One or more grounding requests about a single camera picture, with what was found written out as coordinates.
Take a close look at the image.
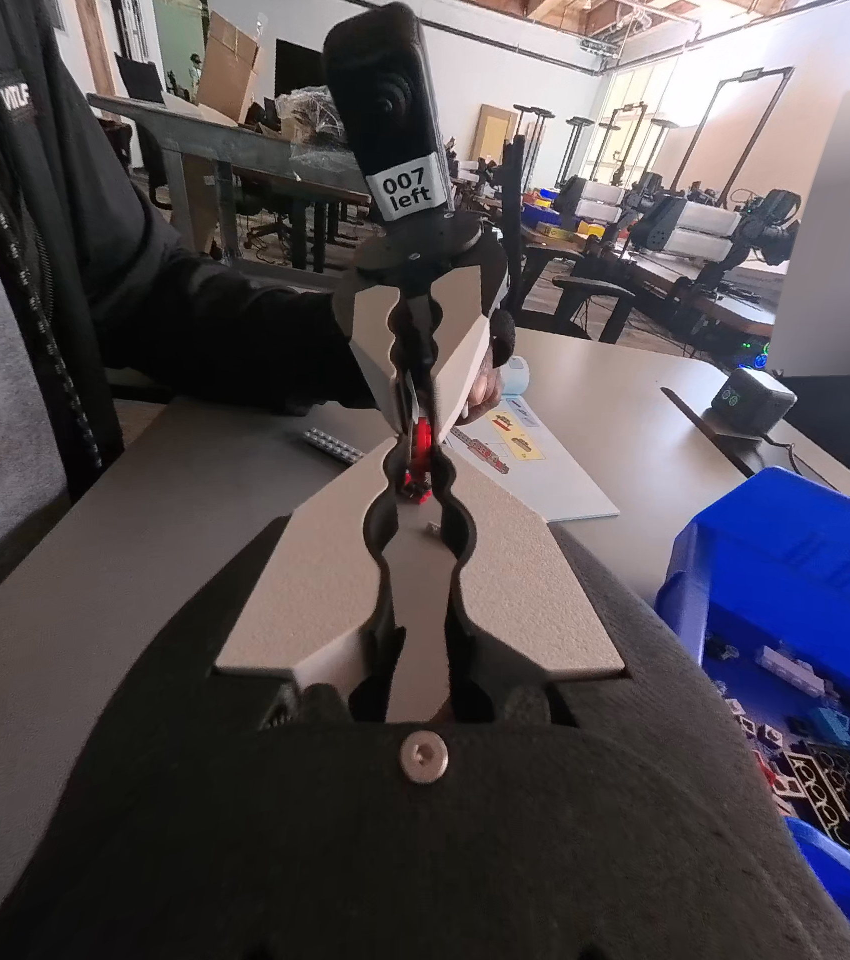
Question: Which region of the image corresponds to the black cable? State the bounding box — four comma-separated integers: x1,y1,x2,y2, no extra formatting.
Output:
762,436,850,507

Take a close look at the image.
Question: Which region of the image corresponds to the steel workbench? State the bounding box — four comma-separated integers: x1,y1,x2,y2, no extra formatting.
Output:
87,93,373,271

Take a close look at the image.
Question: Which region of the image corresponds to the black office chair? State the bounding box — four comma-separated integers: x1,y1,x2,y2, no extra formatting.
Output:
551,273,637,345

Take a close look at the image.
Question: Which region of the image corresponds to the black cube device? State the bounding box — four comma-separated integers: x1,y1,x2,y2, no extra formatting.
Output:
711,366,799,436

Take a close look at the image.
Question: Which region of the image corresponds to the wooden work table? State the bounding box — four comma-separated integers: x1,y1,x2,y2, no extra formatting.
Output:
522,221,780,354

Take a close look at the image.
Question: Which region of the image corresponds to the pale instruction booklet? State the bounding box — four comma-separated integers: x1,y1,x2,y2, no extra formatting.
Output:
440,356,621,522

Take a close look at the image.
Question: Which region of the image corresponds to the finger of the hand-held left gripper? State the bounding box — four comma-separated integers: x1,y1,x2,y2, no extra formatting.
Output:
333,287,418,436
410,264,498,429

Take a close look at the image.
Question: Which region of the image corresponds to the person's left hand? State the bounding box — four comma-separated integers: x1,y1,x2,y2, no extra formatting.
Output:
464,366,507,427

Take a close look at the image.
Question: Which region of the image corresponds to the large pile of toy bricks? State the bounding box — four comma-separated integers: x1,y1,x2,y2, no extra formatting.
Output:
706,633,850,871

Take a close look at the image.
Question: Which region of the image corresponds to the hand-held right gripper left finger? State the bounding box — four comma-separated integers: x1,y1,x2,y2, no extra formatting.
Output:
215,438,405,725

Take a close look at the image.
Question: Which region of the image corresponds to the black gantry frame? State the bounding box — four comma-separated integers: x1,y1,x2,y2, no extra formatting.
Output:
683,66,797,211

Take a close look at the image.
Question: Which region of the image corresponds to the grey desk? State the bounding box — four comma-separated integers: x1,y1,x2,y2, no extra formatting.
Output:
0,328,850,960

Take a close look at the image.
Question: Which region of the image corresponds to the blue plastic bin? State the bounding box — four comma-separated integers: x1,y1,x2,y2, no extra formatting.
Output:
653,466,850,879
785,816,850,960

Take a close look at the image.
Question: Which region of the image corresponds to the long grey studded plate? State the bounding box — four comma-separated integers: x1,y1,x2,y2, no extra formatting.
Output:
303,427,366,466

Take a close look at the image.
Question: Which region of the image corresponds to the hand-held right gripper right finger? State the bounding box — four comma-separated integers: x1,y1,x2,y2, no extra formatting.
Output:
434,448,628,725

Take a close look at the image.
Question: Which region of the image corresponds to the black monitor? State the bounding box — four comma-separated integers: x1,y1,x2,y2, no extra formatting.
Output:
275,39,324,99

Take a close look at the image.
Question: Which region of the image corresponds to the plastic-wrapped dark bundle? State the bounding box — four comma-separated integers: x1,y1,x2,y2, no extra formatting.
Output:
278,84,354,177

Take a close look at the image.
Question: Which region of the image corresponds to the red toy brick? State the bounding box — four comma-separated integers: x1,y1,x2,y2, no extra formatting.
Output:
401,417,435,505

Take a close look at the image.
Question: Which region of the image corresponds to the person's left forearm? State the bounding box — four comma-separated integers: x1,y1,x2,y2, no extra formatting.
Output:
95,247,377,415

